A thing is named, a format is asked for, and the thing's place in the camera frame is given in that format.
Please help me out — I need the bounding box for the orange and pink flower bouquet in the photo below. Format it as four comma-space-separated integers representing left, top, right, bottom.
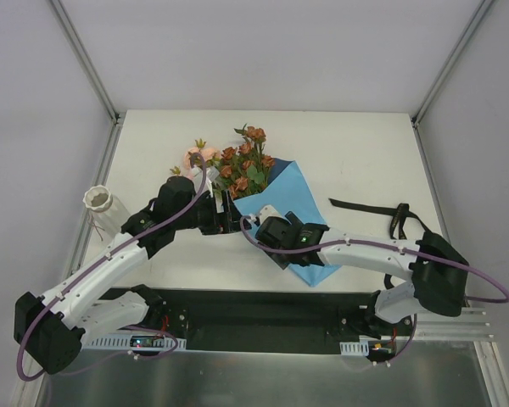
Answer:
170, 124, 277, 199

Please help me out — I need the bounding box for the blue wrapping paper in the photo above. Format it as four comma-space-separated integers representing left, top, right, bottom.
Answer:
232, 157, 344, 288

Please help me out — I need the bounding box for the black ribbon with gold letters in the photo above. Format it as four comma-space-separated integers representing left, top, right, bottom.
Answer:
328, 197, 429, 292

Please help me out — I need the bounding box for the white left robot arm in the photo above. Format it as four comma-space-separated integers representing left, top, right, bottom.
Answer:
14, 176, 241, 382

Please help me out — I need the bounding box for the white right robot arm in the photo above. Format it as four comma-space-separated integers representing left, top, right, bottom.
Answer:
255, 205, 467, 338

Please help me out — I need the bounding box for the white ribbed vase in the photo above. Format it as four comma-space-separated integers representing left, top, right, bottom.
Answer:
82, 185, 131, 237

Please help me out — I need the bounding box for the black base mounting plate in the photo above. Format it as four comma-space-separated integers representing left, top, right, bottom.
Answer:
97, 284, 459, 355

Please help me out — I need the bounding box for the right white cable duct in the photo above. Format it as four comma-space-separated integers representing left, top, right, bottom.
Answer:
339, 340, 370, 357

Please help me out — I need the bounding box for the white cable duct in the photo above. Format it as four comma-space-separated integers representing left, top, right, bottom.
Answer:
339, 340, 370, 357
83, 333, 187, 352

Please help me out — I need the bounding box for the left white cable duct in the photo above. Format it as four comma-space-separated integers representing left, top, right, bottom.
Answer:
83, 333, 187, 352

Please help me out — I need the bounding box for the right aluminium table rail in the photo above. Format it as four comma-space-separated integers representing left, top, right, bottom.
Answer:
411, 120, 470, 306

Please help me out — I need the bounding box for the right aluminium frame post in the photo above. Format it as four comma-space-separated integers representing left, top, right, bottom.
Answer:
411, 0, 497, 129

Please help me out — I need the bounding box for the aluminium frame post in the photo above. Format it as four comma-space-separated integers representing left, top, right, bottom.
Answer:
411, 0, 497, 129
47, 0, 120, 124

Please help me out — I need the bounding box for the left aluminium frame post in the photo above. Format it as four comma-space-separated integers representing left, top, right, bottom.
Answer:
47, 0, 120, 124

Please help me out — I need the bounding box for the aluminium front rail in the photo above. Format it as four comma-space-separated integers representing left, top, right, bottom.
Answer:
414, 308, 495, 342

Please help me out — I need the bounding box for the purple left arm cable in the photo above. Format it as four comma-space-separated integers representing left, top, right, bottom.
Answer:
15, 153, 209, 384

